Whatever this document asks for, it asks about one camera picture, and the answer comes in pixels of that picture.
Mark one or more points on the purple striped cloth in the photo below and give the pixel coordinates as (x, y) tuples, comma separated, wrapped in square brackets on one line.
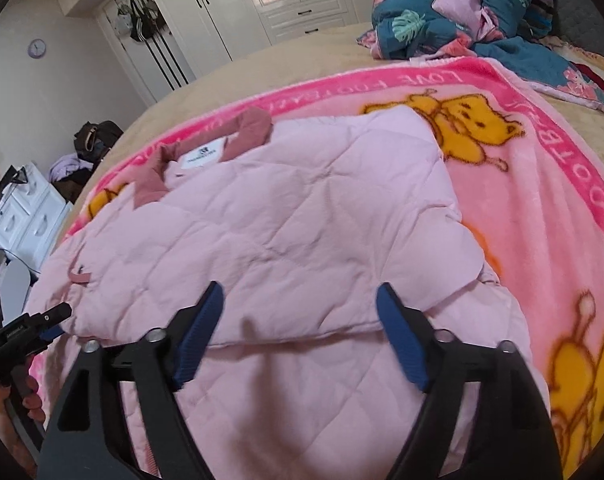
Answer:
[(542, 7)]

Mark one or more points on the black and white hanging bag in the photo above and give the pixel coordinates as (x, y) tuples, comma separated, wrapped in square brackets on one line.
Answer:
[(142, 17)]

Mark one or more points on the purple clothes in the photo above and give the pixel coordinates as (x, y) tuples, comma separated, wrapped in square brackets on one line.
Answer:
[(67, 166)]

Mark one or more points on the light pink quilted blanket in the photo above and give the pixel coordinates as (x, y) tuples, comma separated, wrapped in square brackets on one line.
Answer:
[(282, 220)]

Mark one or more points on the pile of clothes and bag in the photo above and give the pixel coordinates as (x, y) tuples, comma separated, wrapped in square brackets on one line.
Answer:
[(97, 137)]

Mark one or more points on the white round seat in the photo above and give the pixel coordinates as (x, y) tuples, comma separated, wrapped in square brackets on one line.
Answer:
[(17, 282)]

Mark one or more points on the white drawer chest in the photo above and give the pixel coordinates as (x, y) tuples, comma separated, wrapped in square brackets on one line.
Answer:
[(26, 210)]

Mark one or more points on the dark red patterned cloth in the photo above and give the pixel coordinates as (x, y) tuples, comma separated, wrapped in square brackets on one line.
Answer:
[(599, 82)]

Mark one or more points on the grey padded headboard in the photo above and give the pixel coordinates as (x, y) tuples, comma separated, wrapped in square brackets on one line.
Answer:
[(584, 5)]

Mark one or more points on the round wall clock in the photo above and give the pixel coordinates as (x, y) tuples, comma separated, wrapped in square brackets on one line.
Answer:
[(37, 48)]

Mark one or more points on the person's left hand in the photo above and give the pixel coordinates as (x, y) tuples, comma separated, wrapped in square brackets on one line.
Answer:
[(33, 402)]

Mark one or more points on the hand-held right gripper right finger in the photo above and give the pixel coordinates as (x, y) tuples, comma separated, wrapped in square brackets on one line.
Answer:
[(402, 340)]

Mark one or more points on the white wardrobe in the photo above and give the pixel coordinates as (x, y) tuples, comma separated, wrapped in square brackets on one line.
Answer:
[(262, 0)]

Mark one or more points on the pink cartoon bear blanket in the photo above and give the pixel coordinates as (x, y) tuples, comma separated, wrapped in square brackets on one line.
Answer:
[(532, 200)]

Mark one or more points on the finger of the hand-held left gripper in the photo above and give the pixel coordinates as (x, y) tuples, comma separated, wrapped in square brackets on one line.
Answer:
[(52, 333), (56, 312)]

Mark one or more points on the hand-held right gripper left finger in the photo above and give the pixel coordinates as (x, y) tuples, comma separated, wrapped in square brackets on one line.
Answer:
[(197, 340)]

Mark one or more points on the grey hanging bag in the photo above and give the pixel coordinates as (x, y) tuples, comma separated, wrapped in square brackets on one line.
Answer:
[(124, 17)]

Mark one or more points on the blue flamingo pattern pillow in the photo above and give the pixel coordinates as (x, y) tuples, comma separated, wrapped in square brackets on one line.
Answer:
[(412, 15)]

